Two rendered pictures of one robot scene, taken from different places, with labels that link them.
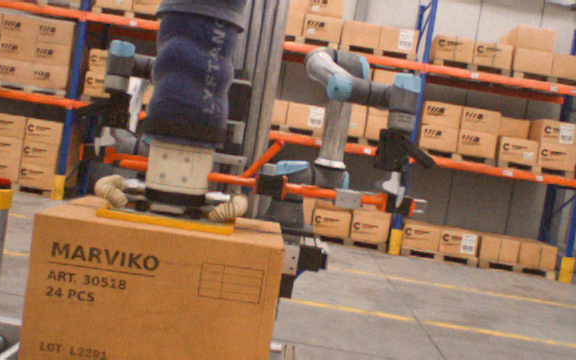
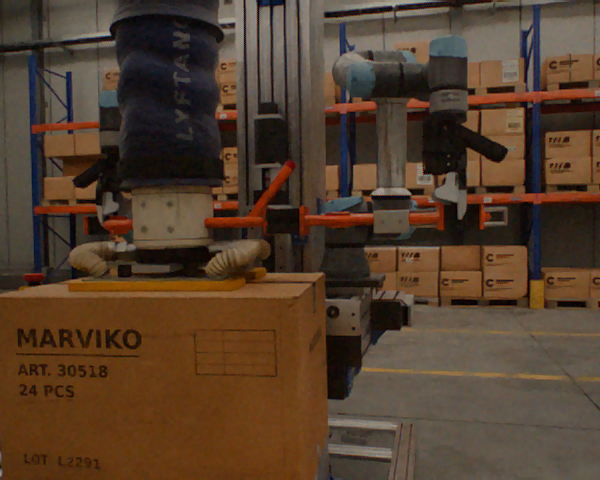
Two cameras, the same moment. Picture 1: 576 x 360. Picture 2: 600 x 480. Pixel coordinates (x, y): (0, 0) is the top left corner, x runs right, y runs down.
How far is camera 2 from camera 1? 0.45 m
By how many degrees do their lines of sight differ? 12
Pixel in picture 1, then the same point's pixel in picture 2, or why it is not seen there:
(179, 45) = (134, 61)
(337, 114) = (387, 129)
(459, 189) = not seen: outside the picture
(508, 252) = not seen: outside the picture
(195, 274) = (188, 346)
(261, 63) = (292, 91)
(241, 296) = (251, 368)
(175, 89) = (139, 117)
